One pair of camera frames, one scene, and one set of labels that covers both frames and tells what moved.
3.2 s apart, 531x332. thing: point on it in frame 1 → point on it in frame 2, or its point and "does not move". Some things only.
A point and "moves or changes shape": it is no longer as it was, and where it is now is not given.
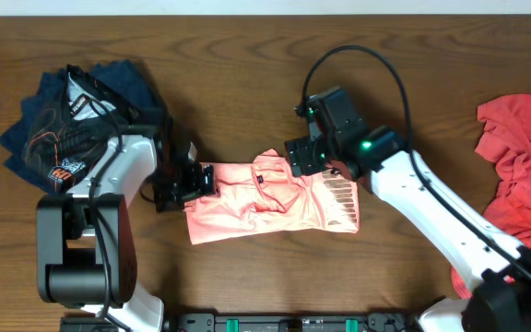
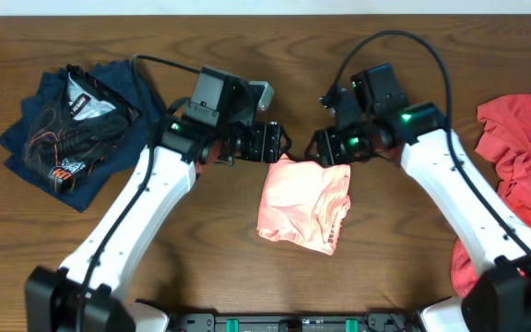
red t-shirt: x=524 y=137 does not move
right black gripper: x=300 y=157 → x=331 y=148
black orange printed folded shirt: x=65 y=130 does not move
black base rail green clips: x=292 y=322 does not move
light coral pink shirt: x=265 y=195 moves or changes shape
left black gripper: x=191 y=183 → x=272 y=143
